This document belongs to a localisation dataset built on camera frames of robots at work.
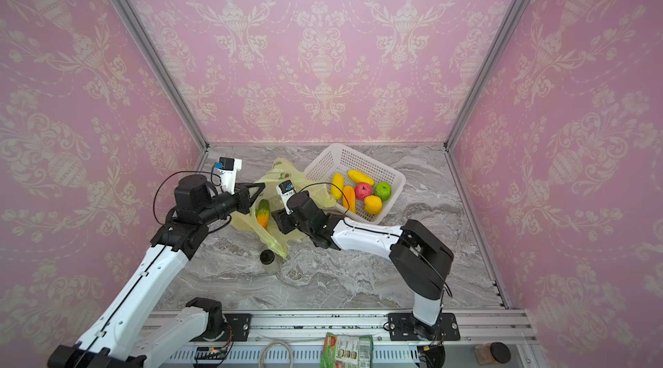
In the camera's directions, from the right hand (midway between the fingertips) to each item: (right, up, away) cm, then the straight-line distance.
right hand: (278, 209), depth 82 cm
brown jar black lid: (+57, -32, -20) cm, 68 cm away
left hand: (-1, +8, -10) cm, 13 cm away
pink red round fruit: (+28, +5, +15) cm, 32 cm away
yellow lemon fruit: (+19, +9, +20) cm, 29 cm away
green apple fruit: (+36, +5, +15) cm, 40 cm away
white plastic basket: (+15, +17, +24) cm, 33 cm away
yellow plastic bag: (+2, -4, -15) cm, 16 cm away
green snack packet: (+22, -36, -14) cm, 44 cm away
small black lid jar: (-2, -15, -5) cm, 16 cm away
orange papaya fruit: (+24, +3, +17) cm, 30 cm away
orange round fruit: (+32, 0, +12) cm, 34 cm away
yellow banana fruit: (+28, +10, +23) cm, 38 cm away
